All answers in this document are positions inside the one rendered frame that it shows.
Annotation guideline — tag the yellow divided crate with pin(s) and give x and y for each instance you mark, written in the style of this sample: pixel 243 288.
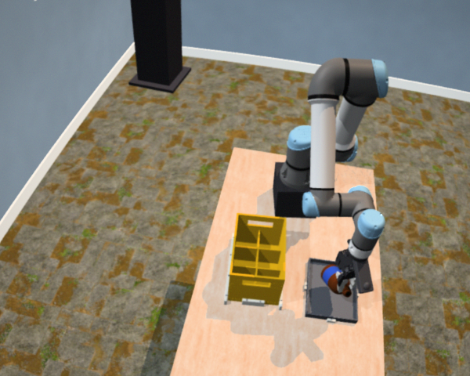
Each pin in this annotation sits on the yellow divided crate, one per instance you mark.
pixel 250 248

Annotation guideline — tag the brown glass bottle with blue label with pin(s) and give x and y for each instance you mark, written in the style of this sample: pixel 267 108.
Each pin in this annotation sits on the brown glass bottle with blue label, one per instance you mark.
pixel 328 275

